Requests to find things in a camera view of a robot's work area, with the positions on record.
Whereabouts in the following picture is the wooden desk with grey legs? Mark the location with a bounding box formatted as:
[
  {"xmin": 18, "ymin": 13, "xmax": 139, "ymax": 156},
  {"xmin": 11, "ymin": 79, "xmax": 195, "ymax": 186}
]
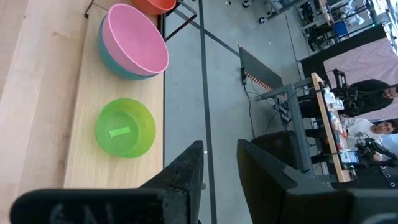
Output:
[{"xmin": 254, "ymin": 72, "xmax": 354, "ymax": 184}]

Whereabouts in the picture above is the large pink bowl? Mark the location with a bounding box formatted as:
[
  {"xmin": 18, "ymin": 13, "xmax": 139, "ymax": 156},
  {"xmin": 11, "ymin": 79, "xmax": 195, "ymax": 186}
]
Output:
[{"xmin": 101, "ymin": 3, "xmax": 170, "ymax": 78}]

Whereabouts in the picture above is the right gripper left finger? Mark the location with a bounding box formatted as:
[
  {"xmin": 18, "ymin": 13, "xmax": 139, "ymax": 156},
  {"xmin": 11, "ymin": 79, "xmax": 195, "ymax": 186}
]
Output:
[{"xmin": 9, "ymin": 139, "xmax": 205, "ymax": 224}]

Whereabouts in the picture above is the small green translucent bowl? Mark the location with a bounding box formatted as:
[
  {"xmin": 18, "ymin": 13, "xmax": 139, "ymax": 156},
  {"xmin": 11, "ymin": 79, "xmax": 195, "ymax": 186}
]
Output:
[{"xmin": 95, "ymin": 98, "xmax": 157, "ymax": 159}]

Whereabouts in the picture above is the large coral red bowl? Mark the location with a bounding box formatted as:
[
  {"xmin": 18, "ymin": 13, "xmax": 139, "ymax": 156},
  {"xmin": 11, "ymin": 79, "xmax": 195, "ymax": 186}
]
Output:
[{"xmin": 131, "ymin": 0, "xmax": 177, "ymax": 16}]

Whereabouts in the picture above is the wooden shelf with black frame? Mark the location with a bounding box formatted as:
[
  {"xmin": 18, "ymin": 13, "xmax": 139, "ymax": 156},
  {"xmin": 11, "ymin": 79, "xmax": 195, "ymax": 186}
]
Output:
[{"xmin": 63, "ymin": 0, "xmax": 198, "ymax": 190}]

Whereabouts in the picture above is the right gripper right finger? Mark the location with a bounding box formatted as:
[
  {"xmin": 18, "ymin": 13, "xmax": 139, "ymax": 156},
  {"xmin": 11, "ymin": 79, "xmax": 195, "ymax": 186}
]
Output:
[{"xmin": 236, "ymin": 139, "xmax": 398, "ymax": 224}]

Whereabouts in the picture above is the pink chevron backdrop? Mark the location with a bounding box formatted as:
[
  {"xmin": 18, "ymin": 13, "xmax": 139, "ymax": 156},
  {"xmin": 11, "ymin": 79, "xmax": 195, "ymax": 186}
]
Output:
[{"xmin": 323, "ymin": 36, "xmax": 398, "ymax": 123}]

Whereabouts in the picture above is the person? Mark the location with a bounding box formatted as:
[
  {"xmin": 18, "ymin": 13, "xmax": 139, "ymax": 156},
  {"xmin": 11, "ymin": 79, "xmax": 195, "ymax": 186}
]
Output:
[
  {"xmin": 340, "ymin": 79, "xmax": 398, "ymax": 118},
  {"xmin": 341, "ymin": 118, "xmax": 398, "ymax": 162}
]

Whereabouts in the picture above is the dark panel with orange stripes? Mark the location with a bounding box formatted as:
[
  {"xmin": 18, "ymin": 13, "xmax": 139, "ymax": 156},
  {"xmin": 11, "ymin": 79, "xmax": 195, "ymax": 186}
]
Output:
[{"xmin": 238, "ymin": 45, "xmax": 284, "ymax": 91}]

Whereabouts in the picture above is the large teal bowl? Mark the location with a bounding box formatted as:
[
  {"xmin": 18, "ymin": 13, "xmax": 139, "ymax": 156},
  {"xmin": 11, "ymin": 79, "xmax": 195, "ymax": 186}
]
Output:
[{"xmin": 97, "ymin": 21, "xmax": 159, "ymax": 81}]

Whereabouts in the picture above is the blue bin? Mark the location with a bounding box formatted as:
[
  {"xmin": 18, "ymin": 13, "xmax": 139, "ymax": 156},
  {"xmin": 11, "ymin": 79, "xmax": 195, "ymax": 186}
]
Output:
[{"xmin": 331, "ymin": 20, "xmax": 349, "ymax": 39}]

